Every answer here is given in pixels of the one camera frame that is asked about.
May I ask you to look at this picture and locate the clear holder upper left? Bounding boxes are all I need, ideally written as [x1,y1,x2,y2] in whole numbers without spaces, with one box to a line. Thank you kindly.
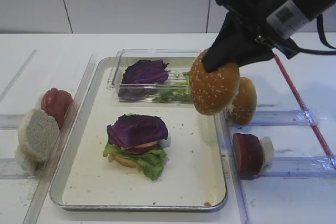
[0,114,24,130]

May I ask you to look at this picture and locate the sesame bun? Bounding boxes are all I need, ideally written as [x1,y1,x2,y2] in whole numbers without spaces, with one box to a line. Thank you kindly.
[227,77,257,126]
[190,49,240,115]

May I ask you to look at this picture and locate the clear holder lower right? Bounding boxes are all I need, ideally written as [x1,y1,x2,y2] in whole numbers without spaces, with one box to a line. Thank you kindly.
[259,156,335,178]

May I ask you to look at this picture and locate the clear rail right of tray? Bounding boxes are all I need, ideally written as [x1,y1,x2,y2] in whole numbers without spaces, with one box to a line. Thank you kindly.
[214,112,251,223]

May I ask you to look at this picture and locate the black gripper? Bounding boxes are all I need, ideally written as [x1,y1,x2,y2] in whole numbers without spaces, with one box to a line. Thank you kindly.
[203,0,335,72]

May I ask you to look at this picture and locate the green lettuce on burger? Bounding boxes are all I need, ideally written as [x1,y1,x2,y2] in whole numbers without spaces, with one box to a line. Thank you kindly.
[103,143,167,180]

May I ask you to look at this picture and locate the clear holder lower left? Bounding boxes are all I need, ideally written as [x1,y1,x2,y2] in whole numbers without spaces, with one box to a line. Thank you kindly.
[0,158,38,180]

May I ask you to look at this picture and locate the clear holder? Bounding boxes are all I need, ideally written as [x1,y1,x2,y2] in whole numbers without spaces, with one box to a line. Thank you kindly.
[259,156,335,178]
[0,114,24,130]
[249,110,318,126]
[0,158,38,180]

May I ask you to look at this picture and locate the sesame top bun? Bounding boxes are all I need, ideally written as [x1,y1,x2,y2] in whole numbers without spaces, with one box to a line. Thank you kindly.
[190,49,240,115]

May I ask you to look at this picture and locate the clear rail of tray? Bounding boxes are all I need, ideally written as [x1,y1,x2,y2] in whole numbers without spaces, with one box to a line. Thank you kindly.
[23,54,97,223]
[214,112,251,223]

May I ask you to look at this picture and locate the clear holder upper right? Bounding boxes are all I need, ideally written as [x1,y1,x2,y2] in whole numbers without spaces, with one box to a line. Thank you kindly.
[249,110,318,126]

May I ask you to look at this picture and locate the green lettuce in container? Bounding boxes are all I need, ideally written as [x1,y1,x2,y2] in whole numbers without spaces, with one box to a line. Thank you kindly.
[152,72,193,103]

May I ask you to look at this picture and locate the red plastic strip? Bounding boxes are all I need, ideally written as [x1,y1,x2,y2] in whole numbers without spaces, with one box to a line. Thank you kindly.
[274,55,335,169]

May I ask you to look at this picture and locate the white bun half left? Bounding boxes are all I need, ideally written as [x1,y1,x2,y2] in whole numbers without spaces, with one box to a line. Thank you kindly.
[18,108,60,162]

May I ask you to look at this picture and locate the white cheese slice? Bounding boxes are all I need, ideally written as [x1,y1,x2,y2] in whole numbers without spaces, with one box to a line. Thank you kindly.
[259,136,275,164]

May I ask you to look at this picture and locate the silver metal baking tray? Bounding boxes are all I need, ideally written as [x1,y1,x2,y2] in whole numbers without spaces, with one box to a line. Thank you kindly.
[50,58,227,212]

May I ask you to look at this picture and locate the bottom burger bun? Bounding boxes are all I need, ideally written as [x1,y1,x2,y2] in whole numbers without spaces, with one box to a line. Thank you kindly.
[112,154,138,168]

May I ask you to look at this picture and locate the clear plastic container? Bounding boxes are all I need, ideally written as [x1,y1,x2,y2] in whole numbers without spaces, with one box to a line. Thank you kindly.
[107,49,201,102]

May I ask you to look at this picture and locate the clear rail left of tray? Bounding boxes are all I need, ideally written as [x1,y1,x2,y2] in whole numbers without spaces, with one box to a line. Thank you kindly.
[23,54,97,223]

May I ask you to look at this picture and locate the pink meat slice on burger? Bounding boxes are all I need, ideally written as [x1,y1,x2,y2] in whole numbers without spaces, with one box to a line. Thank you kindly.
[125,141,160,155]

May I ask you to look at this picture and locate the purple cabbage leaf in container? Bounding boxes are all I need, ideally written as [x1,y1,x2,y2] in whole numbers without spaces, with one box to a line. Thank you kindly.
[118,60,169,101]

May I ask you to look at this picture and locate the red tomato slices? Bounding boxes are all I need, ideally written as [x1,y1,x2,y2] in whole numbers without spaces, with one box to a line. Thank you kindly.
[40,88,73,128]

